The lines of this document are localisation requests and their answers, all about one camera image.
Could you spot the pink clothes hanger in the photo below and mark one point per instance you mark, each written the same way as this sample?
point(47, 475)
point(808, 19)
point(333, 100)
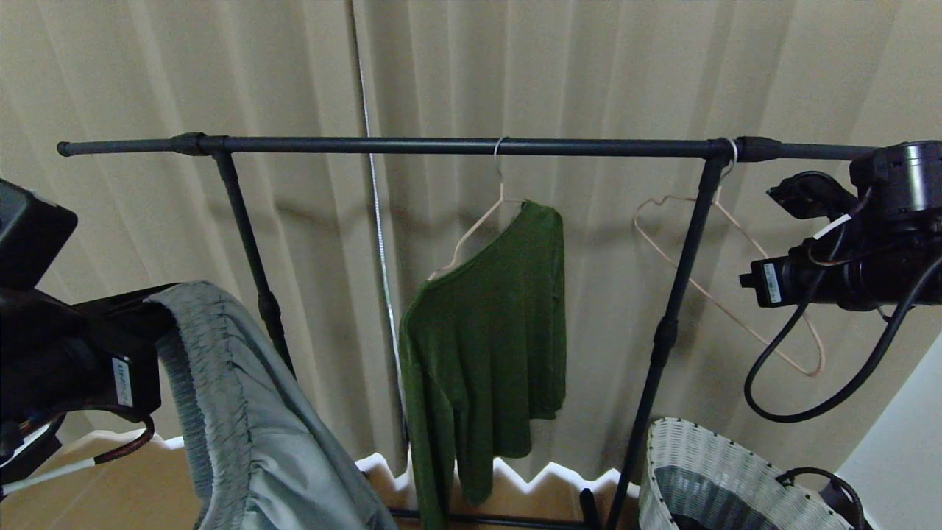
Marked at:
point(502, 193)
point(736, 316)

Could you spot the beige curtain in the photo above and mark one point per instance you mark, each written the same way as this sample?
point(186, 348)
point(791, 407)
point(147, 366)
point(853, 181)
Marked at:
point(147, 73)

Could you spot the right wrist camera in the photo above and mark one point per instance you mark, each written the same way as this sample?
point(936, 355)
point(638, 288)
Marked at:
point(809, 195)

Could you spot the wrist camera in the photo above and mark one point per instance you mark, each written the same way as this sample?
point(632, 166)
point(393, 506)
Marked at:
point(809, 195)
point(29, 235)

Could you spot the green printed shirt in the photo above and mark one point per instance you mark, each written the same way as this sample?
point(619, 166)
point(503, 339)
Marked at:
point(486, 331)

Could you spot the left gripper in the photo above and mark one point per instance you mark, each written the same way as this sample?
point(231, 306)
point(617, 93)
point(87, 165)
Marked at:
point(73, 368)

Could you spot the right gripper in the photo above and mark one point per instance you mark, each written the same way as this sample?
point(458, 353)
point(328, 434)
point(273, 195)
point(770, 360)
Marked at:
point(868, 280)

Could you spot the pale grey garment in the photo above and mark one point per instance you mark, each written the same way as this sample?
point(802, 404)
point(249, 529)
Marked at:
point(257, 427)

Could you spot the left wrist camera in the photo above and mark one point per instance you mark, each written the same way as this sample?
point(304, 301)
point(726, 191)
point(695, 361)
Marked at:
point(29, 235)

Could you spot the white laundry basket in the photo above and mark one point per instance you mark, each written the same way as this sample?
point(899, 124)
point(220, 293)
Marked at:
point(684, 456)

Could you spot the black clothes rack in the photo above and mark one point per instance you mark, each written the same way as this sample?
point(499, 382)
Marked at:
point(368, 145)

